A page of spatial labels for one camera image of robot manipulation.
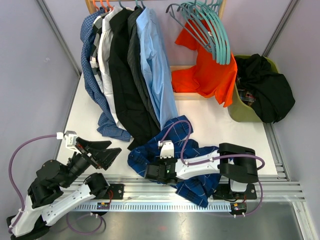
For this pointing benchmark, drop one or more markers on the light blue shirt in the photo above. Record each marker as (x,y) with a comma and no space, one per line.
(155,66)

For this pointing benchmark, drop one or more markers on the black long sleeve shirt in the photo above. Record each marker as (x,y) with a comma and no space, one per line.
(129,106)

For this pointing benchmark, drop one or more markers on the dark grey striped shirt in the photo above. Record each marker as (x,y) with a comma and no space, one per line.
(134,62)

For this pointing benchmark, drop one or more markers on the orange t-shirt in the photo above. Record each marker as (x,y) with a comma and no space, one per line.
(207,77)

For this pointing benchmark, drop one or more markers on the red plaid shirt in bin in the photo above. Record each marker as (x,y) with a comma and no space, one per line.
(245,95)

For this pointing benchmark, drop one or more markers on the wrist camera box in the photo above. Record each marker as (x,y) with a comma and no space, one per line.
(70,138)
(167,149)

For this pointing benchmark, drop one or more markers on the wooden clothes rack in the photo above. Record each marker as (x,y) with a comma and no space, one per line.
(179,96)

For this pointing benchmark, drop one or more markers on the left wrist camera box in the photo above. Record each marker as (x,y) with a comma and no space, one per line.
(70,138)

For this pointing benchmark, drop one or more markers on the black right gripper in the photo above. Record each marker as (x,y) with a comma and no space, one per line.
(161,160)

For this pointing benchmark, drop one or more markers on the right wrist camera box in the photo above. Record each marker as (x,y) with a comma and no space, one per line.
(167,149)

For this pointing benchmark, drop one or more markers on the teal hanger of plaid shirt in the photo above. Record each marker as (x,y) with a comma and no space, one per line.
(190,20)

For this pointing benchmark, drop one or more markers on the teal empty hanger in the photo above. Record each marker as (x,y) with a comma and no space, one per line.
(214,39)
(223,49)
(205,27)

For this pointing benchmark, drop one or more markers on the blue small check shirt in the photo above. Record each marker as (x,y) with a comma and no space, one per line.
(106,124)

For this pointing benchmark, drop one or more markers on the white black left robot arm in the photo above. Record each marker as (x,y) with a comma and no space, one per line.
(41,208)

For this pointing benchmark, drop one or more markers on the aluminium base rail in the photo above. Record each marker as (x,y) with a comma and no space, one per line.
(141,195)

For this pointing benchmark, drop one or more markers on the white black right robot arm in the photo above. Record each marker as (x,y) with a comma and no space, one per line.
(237,163)

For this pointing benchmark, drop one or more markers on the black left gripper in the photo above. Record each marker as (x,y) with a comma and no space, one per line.
(103,158)

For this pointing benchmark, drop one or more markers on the black white checked shirt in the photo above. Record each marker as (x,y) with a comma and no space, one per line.
(97,31)

